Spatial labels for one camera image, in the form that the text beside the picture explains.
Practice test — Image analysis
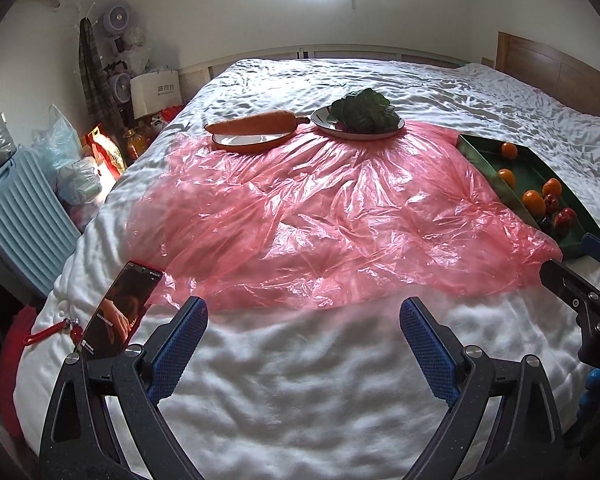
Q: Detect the plaid hanging garment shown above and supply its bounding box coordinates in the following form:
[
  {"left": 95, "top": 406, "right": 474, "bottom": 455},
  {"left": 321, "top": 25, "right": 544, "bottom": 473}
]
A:
[{"left": 78, "top": 18, "right": 125, "bottom": 146}]

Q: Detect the white oval plate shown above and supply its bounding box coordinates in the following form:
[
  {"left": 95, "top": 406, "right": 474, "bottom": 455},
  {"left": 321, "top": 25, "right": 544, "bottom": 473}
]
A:
[{"left": 310, "top": 106, "right": 405, "bottom": 141}]

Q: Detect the clear plastic bag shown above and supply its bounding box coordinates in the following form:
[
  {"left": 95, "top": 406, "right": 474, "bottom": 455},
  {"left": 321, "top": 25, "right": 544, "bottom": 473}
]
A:
[{"left": 32, "top": 104, "right": 82, "bottom": 186}]

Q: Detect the green rectangular tray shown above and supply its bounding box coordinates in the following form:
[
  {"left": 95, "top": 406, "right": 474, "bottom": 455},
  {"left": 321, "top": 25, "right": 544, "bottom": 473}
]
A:
[{"left": 456, "top": 134, "right": 600, "bottom": 260}]

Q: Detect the red lanyard strap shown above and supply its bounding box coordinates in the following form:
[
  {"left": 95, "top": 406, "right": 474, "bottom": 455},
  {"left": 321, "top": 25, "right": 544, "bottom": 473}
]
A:
[{"left": 21, "top": 317, "right": 86, "bottom": 347}]

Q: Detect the orange rimmed plate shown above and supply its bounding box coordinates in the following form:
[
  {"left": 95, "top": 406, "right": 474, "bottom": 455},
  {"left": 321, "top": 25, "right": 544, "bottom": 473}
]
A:
[{"left": 211, "top": 132, "right": 294, "bottom": 155}]

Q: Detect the large mandarin orange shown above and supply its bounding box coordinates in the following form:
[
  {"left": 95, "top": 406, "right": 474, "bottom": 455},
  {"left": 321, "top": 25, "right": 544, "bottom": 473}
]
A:
[{"left": 521, "top": 190, "right": 546, "bottom": 218}]

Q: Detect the light blue ribbed case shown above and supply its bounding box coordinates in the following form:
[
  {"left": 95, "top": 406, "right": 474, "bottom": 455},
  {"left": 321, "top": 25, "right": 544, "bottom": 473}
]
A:
[{"left": 0, "top": 148, "right": 80, "bottom": 297}]

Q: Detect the dark plum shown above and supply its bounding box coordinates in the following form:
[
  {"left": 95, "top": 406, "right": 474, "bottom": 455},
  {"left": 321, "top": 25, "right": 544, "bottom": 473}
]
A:
[{"left": 538, "top": 217, "right": 554, "bottom": 236}]

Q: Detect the orange carrot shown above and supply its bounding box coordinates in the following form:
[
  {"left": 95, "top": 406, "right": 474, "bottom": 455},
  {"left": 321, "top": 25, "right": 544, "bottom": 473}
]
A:
[{"left": 204, "top": 110, "right": 310, "bottom": 136}]

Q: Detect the white paper bag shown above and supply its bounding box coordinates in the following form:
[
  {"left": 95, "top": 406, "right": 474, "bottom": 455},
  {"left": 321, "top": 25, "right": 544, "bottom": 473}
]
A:
[{"left": 131, "top": 70, "right": 183, "bottom": 119}]

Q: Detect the red yellow gift bag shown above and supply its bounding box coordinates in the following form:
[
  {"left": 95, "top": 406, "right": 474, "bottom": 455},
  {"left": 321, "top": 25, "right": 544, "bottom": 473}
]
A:
[{"left": 82, "top": 126, "right": 126, "bottom": 180}]

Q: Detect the lower purple fan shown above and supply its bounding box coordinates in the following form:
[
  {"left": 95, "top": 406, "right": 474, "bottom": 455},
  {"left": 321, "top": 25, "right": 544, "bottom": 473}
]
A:
[{"left": 108, "top": 73, "right": 131, "bottom": 104}]

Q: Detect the smartphone in red case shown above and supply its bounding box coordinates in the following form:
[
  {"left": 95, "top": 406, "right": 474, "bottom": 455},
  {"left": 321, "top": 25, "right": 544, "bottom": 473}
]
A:
[{"left": 76, "top": 261, "right": 163, "bottom": 360}]

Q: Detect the small orange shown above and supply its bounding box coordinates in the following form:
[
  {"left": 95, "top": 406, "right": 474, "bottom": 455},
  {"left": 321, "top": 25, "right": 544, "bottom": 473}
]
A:
[
  {"left": 501, "top": 142, "right": 518, "bottom": 160},
  {"left": 498, "top": 168, "right": 516, "bottom": 190}
]

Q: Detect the green leafy vegetable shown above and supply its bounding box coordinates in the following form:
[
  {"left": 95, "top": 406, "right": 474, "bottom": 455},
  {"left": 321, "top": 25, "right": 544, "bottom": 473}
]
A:
[{"left": 330, "top": 88, "right": 400, "bottom": 128}]

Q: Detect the pink plastic sheet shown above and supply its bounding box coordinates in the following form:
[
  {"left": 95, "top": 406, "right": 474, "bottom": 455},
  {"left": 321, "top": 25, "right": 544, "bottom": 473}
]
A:
[{"left": 124, "top": 122, "right": 562, "bottom": 310}]

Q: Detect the wooden headboard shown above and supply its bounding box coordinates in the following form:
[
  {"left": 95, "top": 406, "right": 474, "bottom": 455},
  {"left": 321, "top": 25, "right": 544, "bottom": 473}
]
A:
[{"left": 481, "top": 32, "right": 600, "bottom": 117}]

